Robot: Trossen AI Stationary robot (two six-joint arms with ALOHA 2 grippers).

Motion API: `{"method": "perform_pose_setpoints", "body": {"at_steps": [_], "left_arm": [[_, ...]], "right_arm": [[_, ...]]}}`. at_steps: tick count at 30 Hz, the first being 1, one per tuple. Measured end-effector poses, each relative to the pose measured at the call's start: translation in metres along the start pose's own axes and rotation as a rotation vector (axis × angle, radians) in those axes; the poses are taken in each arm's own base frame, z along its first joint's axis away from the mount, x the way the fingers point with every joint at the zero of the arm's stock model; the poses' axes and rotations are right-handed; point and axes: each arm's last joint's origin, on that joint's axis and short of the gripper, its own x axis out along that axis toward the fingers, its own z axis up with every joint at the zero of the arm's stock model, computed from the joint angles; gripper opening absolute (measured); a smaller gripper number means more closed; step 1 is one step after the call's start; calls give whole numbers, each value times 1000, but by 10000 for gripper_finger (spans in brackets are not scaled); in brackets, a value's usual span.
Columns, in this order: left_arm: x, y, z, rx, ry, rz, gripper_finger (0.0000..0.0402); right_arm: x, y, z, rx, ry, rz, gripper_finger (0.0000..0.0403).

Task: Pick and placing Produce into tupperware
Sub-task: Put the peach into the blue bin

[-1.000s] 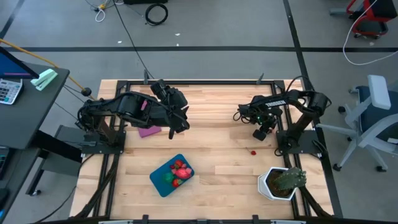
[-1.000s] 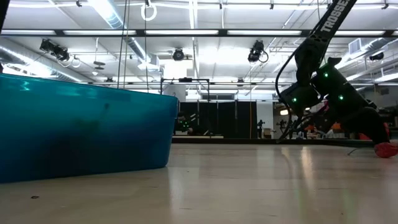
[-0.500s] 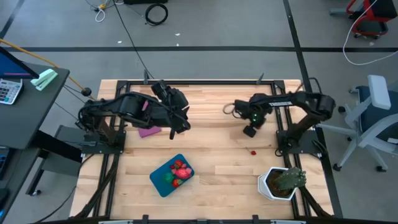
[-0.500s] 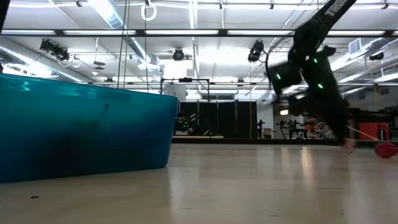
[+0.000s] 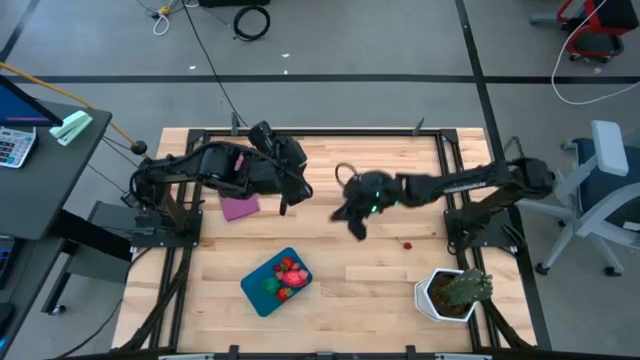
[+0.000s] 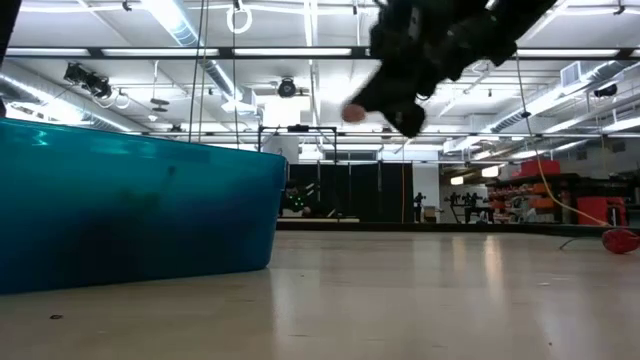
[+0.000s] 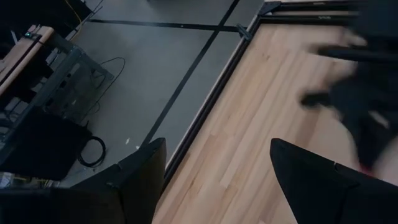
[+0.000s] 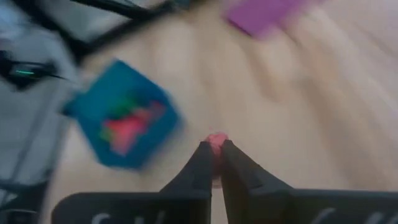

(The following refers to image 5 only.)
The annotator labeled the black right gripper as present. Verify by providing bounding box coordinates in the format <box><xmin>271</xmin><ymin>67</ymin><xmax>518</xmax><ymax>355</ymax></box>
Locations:
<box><xmin>329</xmin><ymin>169</ymin><xmax>407</xmax><ymax>242</ymax></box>

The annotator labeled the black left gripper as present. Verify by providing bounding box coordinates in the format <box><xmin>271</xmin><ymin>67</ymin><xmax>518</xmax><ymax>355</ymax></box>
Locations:
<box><xmin>264</xmin><ymin>135</ymin><xmax>315</xmax><ymax>218</ymax></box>

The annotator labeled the large pink dragon fruit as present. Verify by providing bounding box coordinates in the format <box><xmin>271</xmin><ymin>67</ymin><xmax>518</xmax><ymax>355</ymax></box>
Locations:
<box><xmin>282</xmin><ymin>269</ymin><xmax>310</xmax><ymax>289</ymax></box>

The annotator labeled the blue tupperware container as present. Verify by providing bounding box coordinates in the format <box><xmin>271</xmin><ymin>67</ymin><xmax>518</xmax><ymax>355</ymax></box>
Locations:
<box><xmin>240</xmin><ymin>246</ymin><xmax>314</xmax><ymax>318</ymax></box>

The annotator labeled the white hexagonal plant pot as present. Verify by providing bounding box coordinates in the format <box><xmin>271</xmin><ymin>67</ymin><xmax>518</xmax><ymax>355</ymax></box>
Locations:
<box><xmin>414</xmin><ymin>267</ymin><xmax>481</xmax><ymax>323</ymax></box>

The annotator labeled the green cactus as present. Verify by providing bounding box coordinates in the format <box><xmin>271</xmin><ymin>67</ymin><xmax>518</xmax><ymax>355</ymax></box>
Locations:
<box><xmin>439</xmin><ymin>267</ymin><xmax>495</xmax><ymax>307</ymax></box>

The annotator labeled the mint green stapler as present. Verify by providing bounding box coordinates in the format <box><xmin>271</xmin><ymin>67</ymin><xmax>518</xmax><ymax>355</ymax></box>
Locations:
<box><xmin>48</xmin><ymin>110</ymin><xmax>94</xmax><ymax>147</ymax></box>

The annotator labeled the white and blue office chair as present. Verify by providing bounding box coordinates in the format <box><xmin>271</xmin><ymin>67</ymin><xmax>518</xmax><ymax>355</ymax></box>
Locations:
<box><xmin>507</xmin><ymin>119</ymin><xmax>640</xmax><ymax>277</ymax></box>

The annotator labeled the black desk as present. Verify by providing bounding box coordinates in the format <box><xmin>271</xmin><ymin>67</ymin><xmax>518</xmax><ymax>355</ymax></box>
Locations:
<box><xmin>0</xmin><ymin>102</ymin><xmax>114</xmax><ymax>351</ymax></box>

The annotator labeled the grey calculator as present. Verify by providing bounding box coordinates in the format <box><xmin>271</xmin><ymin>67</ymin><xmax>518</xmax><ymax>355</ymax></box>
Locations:
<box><xmin>0</xmin><ymin>125</ymin><xmax>38</xmax><ymax>169</ymax></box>

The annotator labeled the computer monitor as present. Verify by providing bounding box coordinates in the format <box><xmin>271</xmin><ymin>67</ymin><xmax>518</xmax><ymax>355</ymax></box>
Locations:
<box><xmin>0</xmin><ymin>74</ymin><xmax>65</xmax><ymax>128</ymax></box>

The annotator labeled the red and black chair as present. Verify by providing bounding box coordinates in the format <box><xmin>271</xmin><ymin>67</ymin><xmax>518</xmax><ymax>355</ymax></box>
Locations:
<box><xmin>529</xmin><ymin>0</ymin><xmax>640</xmax><ymax>64</ymax></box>

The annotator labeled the black right gripper cable loop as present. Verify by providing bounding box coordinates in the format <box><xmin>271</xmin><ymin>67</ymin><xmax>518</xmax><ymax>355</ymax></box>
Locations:
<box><xmin>334</xmin><ymin>162</ymin><xmax>359</xmax><ymax>189</ymax></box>

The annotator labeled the black aluminium table frame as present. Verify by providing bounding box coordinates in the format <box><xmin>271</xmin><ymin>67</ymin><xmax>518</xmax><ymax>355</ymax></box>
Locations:
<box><xmin>119</xmin><ymin>127</ymin><xmax>537</xmax><ymax>360</ymax></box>

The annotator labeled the long black floor cable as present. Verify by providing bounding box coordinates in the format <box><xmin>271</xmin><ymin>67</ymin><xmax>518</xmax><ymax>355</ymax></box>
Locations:
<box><xmin>180</xmin><ymin>0</ymin><xmax>250</xmax><ymax>129</ymax></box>

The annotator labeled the coiled black cable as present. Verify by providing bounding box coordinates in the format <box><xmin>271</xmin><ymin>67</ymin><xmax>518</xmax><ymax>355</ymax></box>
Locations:
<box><xmin>233</xmin><ymin>4</ymin><xmax>272</xmax><ymax>42</ymax></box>

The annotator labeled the short white cable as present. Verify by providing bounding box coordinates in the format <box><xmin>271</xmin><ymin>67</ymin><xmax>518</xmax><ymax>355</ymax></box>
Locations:
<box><xmin>152</xmin><ymin>12</ymin><xmax>171</xmax><ymax>37</ymax></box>

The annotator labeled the long white cable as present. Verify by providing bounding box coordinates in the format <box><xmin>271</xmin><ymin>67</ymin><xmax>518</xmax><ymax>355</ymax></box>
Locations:
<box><xmin>550</xmin><ymin>0</ymin><xmax>640</xmax><ymax>106</ymax></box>

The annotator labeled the yellow cable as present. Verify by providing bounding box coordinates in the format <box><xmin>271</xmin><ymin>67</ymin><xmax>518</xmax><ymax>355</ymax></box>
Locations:
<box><xmin>0</xmin><ymin>61</ymin><xmax>139</xmax><ymax>146</ymax></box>

